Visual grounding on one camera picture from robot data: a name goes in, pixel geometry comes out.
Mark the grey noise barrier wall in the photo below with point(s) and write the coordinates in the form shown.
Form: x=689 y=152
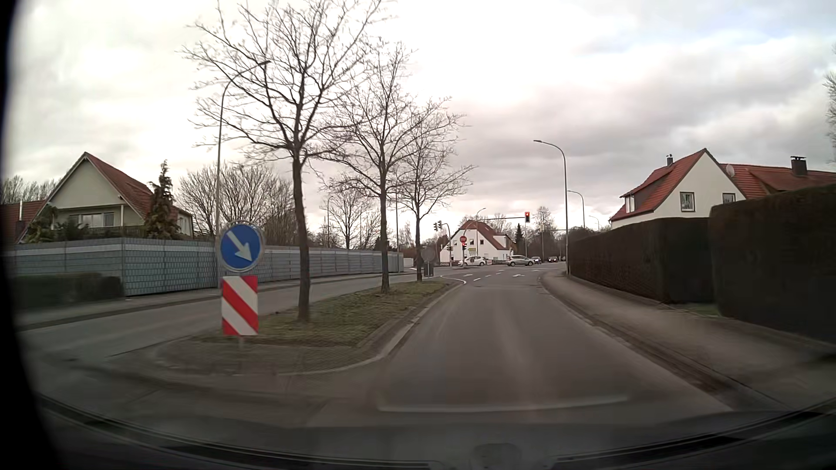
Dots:
x=163 y=264

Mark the traffic light on post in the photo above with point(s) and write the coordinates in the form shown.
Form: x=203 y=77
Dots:
x=437 y=228

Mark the cream house with red roof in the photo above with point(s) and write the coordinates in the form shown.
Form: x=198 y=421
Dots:
x=98 y=202

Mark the low dark hedge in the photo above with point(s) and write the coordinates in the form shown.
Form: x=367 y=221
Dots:
x=62 y=289

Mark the blue arrow sign with striped board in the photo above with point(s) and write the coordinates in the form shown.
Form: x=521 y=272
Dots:
x=240 y=287

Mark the grey pavement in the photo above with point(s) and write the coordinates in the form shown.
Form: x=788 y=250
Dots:
x=705 y=352
x=130 y=303

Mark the grey asphalt road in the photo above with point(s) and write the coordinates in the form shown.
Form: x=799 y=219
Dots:
x=503 y=339

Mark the dark trimmed hedge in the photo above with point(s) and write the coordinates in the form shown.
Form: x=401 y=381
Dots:
x=751 y=261

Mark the conifer tree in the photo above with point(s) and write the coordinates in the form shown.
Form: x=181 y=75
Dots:
x=160 y=205

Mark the group of bare trees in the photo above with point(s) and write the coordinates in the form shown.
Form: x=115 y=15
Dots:
x=241 y=202

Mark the silver car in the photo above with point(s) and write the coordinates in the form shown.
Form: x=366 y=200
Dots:
x=520 y=260

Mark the kerbed grass traffic island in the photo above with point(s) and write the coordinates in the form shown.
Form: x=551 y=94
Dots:
x=339 y=323

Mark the red round road sign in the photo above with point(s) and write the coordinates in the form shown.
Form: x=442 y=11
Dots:
x=463 y=245

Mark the curved lamp post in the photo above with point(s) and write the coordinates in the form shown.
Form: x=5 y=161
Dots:
x=565 y=209
x=582 y=207

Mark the white building with red roof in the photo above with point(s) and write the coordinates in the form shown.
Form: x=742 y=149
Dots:
x=480 y=243

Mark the car's own bonnet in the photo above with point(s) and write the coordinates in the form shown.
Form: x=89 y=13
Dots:
x=418 y=444

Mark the tall bare tree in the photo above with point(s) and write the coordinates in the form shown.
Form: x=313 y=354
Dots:
x=302 y=248

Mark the white car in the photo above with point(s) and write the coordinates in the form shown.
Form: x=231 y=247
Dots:
x=475 y=261

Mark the white house with red roof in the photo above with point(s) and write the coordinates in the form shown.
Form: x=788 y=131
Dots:
x=692 y=189

